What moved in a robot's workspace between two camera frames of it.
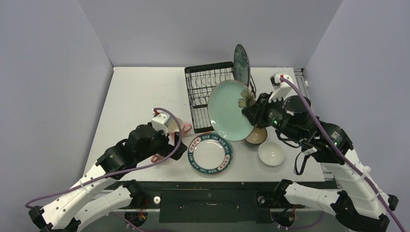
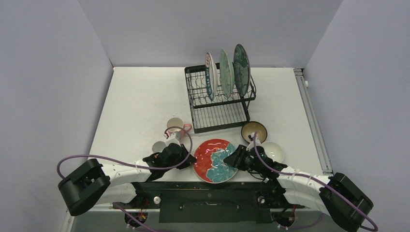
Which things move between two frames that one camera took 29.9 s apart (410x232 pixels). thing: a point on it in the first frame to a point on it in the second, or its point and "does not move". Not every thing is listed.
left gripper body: (161, 146) to (182, 157)
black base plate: (230, 202) does not move
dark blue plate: (241, 66) does not move
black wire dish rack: (201, 80) does not move
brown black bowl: (257, 136) does not move
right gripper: (254, 111) to (239, 155)
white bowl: (271, 153) does not move
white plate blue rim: (209, 154) to (211, 75)
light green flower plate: (227, 99) to (226, 73)
